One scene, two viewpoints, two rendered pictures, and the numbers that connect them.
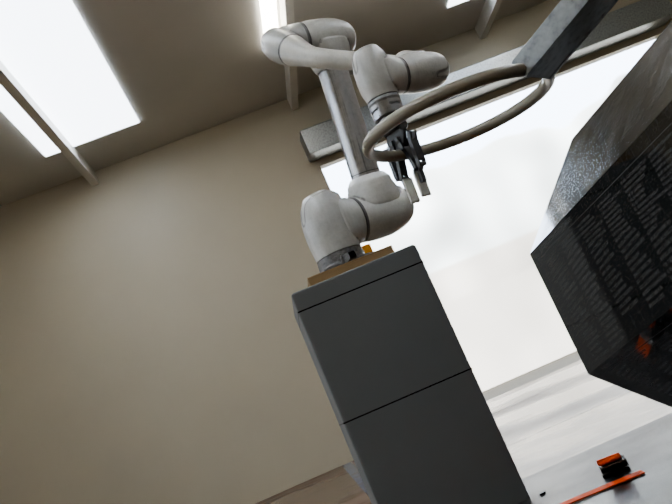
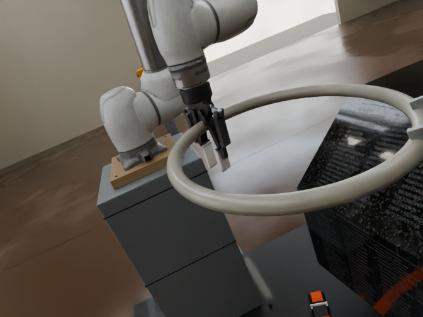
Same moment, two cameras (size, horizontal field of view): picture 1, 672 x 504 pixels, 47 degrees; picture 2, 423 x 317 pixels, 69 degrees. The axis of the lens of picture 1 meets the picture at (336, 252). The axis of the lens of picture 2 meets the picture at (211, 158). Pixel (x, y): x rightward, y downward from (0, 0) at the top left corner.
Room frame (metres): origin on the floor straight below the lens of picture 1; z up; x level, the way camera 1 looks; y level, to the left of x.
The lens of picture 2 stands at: (1.24, -0.24, 1.21)
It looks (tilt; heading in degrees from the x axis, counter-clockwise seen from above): 23 degrees down; 359
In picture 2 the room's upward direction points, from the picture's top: 22 degrees counter-clockwise
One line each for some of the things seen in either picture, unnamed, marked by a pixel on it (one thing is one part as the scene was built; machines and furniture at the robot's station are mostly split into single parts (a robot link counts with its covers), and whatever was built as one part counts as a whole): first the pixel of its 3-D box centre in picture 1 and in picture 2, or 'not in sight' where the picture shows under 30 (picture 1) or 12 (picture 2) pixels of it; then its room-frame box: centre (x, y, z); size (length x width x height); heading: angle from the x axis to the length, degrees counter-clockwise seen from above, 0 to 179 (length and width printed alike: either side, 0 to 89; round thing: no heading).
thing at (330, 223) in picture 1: (329, 223); (126, 116); (2.44, -0.02, 1.00); 0.18 x 0.16 x 0.22; 118
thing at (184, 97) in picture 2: (396, 134); (199, 102); (1.99, -0.27, 1.05); 0.08 x 0.07 x 0.09; 34
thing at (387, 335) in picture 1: (400, 398); (182, 236); (2.44, 0.00, 0.40); 0.50 x 0.50 x 0.80; 7
